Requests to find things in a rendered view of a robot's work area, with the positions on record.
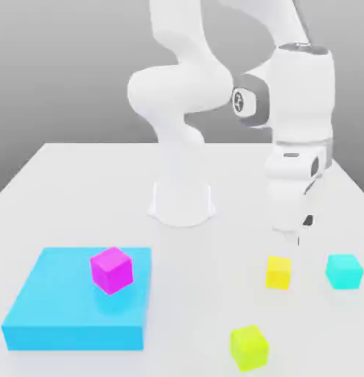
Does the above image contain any small lime cube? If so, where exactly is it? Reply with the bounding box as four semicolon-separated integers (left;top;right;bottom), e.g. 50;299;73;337
230;324;270;373

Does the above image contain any large blue box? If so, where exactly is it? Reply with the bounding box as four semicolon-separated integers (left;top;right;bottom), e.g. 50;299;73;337
1;246;153;352

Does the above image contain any small cyan cube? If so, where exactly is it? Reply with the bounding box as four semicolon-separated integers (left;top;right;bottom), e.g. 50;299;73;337
325;253;364;290

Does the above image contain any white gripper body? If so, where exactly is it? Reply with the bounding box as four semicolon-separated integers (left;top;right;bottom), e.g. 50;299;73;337
269;177;318;236

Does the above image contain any small yellow cube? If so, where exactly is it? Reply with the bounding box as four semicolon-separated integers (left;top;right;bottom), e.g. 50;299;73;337
265;255;293;291

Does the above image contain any small magenta cube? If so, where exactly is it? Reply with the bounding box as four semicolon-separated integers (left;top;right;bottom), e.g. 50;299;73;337
89;246;134;296

